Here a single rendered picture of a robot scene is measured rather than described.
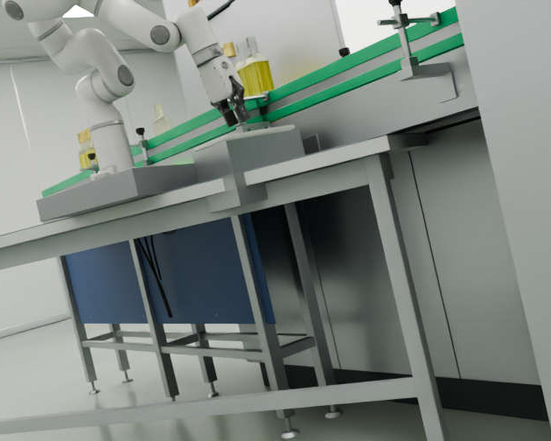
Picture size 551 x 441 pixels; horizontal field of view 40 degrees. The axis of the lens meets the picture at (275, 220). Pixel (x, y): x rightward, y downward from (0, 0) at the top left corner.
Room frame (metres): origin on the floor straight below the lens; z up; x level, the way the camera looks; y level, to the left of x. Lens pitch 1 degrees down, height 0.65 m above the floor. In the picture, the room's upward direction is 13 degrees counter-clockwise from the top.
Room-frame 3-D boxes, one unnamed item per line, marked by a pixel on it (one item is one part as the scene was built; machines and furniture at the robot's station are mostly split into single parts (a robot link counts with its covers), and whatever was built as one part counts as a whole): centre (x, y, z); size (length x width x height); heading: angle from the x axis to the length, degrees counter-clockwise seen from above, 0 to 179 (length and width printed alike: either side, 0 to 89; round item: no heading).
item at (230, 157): (1.90, 0.01, 0.79); 0.27 x 0.17 x 0.08; 125
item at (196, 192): (2.64, 0.09, 0.73); 1.58 x 1.52 x 0.04; 63
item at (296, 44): (2.06, -0.28, 1.15); 0.90 x 0.03 x 0.34; 35
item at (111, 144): (2.04, 0.40, 0.89); 0.16 x 0.13 x 0.15; 149
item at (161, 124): (2.92, 0.35, 1.01); 0.06 x 0.06 x 0.26; 30
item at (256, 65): (2.16, -0.05, 0.99); 0.06 x 0.06 x 0.21; 35
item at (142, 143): (2.50, 0.39, 0.94); 0.07 x 0.04 x 0.13; 125
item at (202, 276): (2.80, 0.45, 0.54); 1.59 x 0.18 x 0.43; 35
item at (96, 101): (2.05, 0.39, 1.04); 0.13 x 0.10 x 0.16; 55
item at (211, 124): (2.77, 0.53, 0.93); 1.75 x 0.01 x 0.08; 35
